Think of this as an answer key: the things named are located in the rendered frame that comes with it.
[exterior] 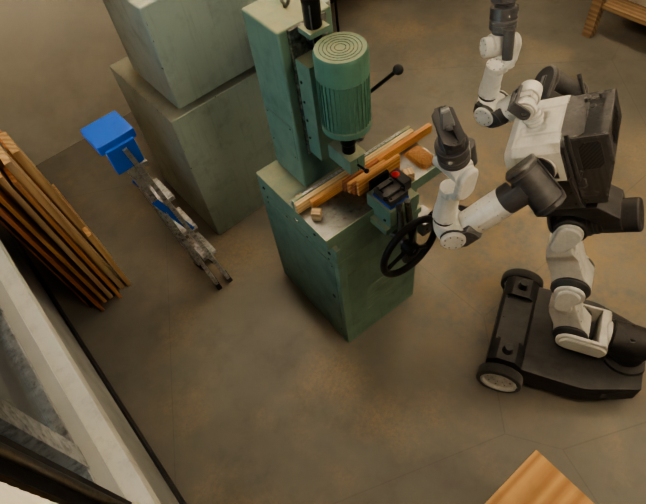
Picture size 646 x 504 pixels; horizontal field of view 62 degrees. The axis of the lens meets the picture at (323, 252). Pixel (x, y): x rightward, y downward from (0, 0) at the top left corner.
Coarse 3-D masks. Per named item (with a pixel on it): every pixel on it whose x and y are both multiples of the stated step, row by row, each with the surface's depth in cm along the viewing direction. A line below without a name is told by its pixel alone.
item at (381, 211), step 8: (368, 192) 201; (408, 192) 199; (416, 192) 199; (368, 200) 203; (376, 200) 198; (416, 200) 200; (376, 208) 201; (384, 208) 196; (416, 208) 204; (384, 216) 200; (392, 216) 197; (392, 224) 200
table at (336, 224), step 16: (416, 144) 222; (400, 160) 217; (416, 176) 211; (432, 176) 217; (336, 208) 206; (352, 208) 205; (368, 208) 204; (304, 224) 207; (320, 224) 202; (336, 224) 201; (352, 224) 201; (384, 224) 203; (320, 240) 202; (336, 240) 201
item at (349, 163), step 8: (328, 144) 203; (336, 144) 202; (336, 152) 200; (360, 152) 198; (336, 160) 205; (344, 160) 199; (352, 160) 196; (360, 160) 199; (344, 168) 203; (352, 168) 199; (360, 168) 202
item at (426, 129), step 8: (424, 128) 221; (408, 136) 219; (416, 136) 220; (424, 136) 224; (400, 144) 217; (408, 144) 220; (384, 152) 215; (392, 152) 216; (336, 184) 208; (328, 192) 206; (336, 192) 209; (312, 200) 204; (320, 200) 206
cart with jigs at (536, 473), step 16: (528, 464) 181; (544, 464) 180; (512, 480) 178; (528, 480) 178; (544, 480) 177; (560, 480) 177; (496, 496) 176; (512, 496) 176; (528, 496) 175; (544, 496) 175; (560, 496) 174; (576, 496) 174
